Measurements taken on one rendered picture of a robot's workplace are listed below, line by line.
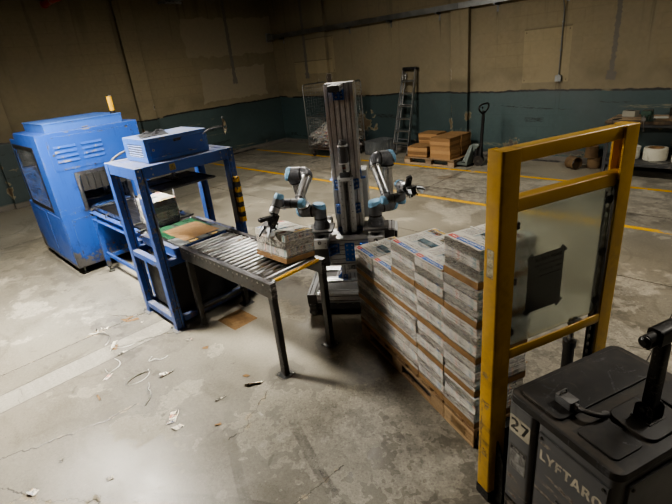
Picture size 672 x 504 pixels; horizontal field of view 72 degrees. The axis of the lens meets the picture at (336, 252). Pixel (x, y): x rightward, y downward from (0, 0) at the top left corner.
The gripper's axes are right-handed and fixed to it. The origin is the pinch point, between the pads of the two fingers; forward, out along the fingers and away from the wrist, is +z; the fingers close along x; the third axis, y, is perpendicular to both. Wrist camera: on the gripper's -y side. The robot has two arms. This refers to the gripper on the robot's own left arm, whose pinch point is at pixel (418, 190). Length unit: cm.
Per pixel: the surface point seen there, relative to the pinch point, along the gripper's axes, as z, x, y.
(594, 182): 156, -6, -40
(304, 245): -18, 93, 19
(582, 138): 157, 2, -61
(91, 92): -875, 309, -121
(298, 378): 17, 131, 107
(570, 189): 158, 8, -41
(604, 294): 157, -13, 20
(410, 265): 64, 44, 21
